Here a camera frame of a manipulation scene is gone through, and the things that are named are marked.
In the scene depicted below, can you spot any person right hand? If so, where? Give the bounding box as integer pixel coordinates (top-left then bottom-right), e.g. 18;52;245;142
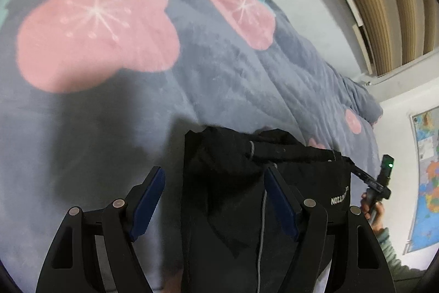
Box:
361;192;385;236

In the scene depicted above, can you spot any black hooded jacket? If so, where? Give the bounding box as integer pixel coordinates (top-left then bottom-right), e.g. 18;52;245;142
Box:
181;126;350;292

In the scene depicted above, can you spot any colourful wall map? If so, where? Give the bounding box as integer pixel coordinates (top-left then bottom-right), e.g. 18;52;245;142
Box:
404;107;438;253

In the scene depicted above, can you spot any grey floral bed blanket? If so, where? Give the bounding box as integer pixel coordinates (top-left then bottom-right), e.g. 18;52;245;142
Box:
1;0;382;292

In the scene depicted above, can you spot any grey green sleeve forearm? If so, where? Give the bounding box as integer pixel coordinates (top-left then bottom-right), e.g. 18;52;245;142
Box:
376;228;425;292

